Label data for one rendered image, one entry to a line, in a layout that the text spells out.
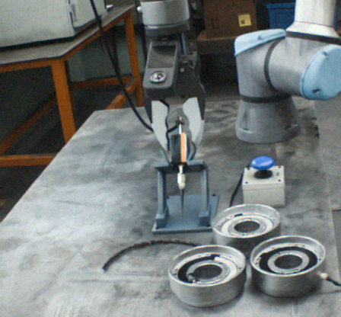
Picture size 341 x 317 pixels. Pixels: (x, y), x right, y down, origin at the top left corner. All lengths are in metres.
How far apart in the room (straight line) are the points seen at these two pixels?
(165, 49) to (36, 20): 2.14
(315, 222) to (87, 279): 0.37
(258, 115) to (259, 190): 0.31
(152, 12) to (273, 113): 0.45
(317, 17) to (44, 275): 0.70
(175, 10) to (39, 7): 2.13
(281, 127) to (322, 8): 0.28
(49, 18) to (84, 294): 2.28
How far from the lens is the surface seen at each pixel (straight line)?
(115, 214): 1.07
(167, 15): 0.94
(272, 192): 1.02
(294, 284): 0.78
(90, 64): 5.10
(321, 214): 1.00
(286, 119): 1.32
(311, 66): 1.15
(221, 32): 4.30
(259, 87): 1.28
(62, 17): 3.00
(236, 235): 0.90
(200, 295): 0.78
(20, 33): 3.10
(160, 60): 0.93
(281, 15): 4.30
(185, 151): 0.98
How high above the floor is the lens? 1.27
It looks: 21 degrees down
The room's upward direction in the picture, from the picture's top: 8 degrees counter-clockwise
